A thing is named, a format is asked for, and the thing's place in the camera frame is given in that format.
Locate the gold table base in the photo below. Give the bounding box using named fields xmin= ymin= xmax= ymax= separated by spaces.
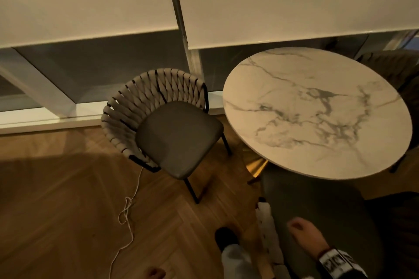
xmin=242 ymin=149 xmax=270 ymax=186

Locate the black and white wrist camera band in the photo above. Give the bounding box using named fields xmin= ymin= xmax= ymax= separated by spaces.
xmin=316 ymin=247 xmax=368 ymax=279

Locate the person's right hand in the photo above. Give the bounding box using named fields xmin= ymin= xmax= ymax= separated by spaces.
xmin=287 ymin=217 xmax=330 ymax=260

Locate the person's light trouser leg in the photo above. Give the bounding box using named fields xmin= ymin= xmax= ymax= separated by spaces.
xmin=221 ymin=244 xmax=261 ymax=279

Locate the white cable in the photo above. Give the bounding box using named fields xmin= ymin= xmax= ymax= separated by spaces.
xmin=107 ymin=164 xmax=145 ymax=279

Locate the white window sill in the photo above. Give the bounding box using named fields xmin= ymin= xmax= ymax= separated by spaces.
xmin=0 ymin=90 xmax=226 ymax=135

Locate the round white marble table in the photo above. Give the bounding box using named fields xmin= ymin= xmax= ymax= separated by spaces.
xmin=222 ymin=47 xmax=413 ymax=181

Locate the dark upholstered seat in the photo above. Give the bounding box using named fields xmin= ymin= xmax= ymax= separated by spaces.
xmin=364 ymin=191 xmax=419 ymax=279

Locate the woven chair with grey seat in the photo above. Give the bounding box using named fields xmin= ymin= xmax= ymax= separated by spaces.
xmin=355 ymin=49 xmax=419 ymax=173
xmin=100 ymin=68 xmax=233 ymax=205
xmin=255 ymin=164 xmax=384 ymax=279

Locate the person's black shoe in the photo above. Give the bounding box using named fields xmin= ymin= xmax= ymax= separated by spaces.
xmin=214 ymin=227 xmax=240 ymax=252

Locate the person's left hand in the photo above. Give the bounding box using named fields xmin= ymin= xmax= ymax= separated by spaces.
xmin=144 ymin=267 xmax=166 ymax=279

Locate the white window frame post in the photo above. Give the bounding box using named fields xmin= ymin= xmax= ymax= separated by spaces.
xmin=163 ymin=0 xmax=205 ymax=80

